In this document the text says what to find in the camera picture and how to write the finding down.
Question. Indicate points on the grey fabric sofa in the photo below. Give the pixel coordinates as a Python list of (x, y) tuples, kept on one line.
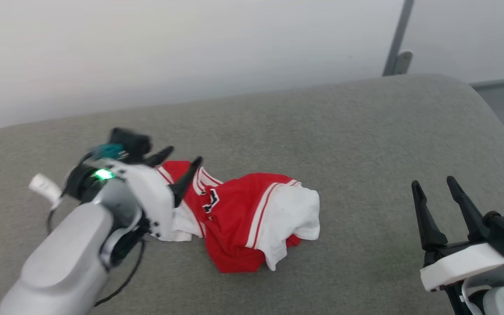
[(344, 131)]

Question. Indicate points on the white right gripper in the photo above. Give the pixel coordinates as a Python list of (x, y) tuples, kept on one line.
[(462, 264)]

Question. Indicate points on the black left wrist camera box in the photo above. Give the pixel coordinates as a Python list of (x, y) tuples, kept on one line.
[(130, 143)]

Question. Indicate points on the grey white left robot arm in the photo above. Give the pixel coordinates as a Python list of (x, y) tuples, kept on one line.
[(68, 253)]

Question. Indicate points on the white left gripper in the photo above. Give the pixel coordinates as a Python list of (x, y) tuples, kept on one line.
[(155, 197)]

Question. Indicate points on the grey metal post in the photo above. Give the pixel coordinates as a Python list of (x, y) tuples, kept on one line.
[(398, 39)]

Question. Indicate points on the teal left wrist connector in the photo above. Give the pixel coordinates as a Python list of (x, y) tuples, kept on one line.
[(108, 152)]

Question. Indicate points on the red and white jersey garment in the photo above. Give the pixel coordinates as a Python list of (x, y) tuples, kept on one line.
[(234, 218)]

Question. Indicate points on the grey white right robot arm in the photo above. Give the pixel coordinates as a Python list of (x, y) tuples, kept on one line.
[(501, 302)]

